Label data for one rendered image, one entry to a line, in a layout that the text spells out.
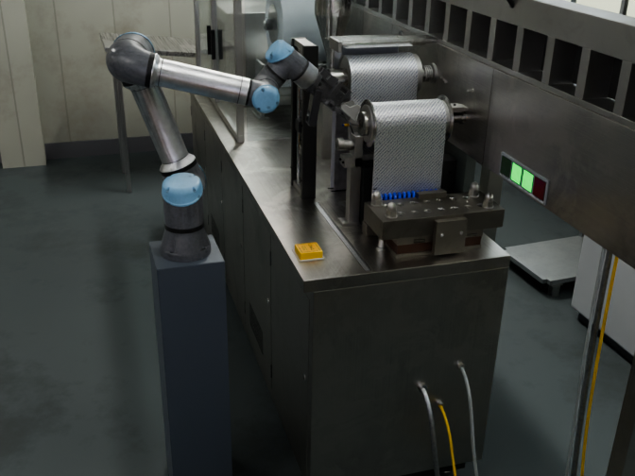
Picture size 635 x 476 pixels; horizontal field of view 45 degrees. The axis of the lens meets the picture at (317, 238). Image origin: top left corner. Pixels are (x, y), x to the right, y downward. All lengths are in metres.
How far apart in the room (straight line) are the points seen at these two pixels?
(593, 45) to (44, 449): 2.31
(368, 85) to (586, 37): 0.83
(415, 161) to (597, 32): 0.75
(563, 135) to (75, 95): 4.47
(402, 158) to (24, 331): 2.12
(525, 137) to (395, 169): 0.44
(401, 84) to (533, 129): 0.60
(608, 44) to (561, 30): 0.19
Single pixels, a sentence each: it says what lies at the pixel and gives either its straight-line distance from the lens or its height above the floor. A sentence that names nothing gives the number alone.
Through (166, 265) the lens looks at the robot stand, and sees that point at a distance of 2.26.
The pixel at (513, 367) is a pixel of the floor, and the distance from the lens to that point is 3.51.
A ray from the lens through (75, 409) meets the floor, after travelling 3.25.
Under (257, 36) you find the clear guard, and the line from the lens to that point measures 3.24.
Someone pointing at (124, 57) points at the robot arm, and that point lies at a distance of 2.15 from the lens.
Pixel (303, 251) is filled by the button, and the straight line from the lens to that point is 2.27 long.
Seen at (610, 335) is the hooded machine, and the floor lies 0.08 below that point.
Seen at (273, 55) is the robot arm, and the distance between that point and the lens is 2.24.
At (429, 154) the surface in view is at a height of 1.15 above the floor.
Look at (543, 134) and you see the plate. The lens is 2.12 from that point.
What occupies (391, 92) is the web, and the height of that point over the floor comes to 1.30.
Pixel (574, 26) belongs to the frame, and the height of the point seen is 1.62.
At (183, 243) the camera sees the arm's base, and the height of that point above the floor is 0.96.
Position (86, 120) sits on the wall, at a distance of 6.03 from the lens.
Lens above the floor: 1.92
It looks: 25 degrees down
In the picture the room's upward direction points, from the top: 1 degrees clockwise
